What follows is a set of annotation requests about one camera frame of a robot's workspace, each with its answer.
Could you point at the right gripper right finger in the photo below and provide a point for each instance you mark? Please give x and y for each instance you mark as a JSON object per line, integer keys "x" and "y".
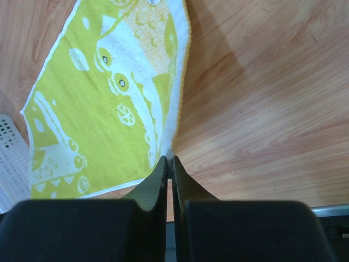
{"x": 209, "y": 229}

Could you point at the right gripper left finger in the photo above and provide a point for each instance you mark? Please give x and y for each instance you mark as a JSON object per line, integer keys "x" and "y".
{"x": 132, "y": 228}

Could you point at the yellow green towel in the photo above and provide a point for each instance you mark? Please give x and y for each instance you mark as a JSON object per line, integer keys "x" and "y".
{"x": 106, "y": 104}

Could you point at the white plastic basket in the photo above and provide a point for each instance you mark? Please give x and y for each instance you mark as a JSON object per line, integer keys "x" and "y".
{"x": 14, "y": 165}

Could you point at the aluminium front rail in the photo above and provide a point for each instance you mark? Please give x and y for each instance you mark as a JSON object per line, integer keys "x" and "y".
{"x": 331, "y": 210}

